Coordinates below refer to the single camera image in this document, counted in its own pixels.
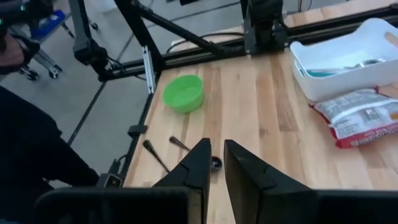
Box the green plastic bowl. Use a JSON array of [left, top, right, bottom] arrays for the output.
[[162, 74, 205, 114]]

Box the person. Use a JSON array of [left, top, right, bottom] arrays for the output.
[[0, 85, 100, 224]]

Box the small black table camera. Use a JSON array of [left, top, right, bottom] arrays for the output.
[[95, 172, 124, 190]]

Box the white plastic bin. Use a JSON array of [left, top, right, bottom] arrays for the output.
[[289, 17, 398, 103]]

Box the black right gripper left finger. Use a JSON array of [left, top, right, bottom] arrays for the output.
[[34, 138, 212, 224]]

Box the black metal spoon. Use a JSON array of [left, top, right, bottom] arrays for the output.
[[142, 139, 171, 174], [169, 136, 223, 172]]

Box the silver metal spoon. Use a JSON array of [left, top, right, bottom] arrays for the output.
[[341, 58, 387, 70]]

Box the red ramen packet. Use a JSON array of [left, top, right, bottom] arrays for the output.
[[309, 88, 398, 149]]

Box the black aluminium table frame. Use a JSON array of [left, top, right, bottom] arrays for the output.
[[96, 0, 398, 190]]

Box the grey wheeled cart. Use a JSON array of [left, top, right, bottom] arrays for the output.
[[17, 9, 100, 82]]

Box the person's hand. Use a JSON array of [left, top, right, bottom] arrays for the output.
[[0, 33, 29, 69]]

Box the teal plastic spoon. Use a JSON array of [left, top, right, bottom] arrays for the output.
[[306, 70, 337, 78]]

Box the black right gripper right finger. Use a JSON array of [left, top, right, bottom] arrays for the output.
[[224, 139, 398, 224]]

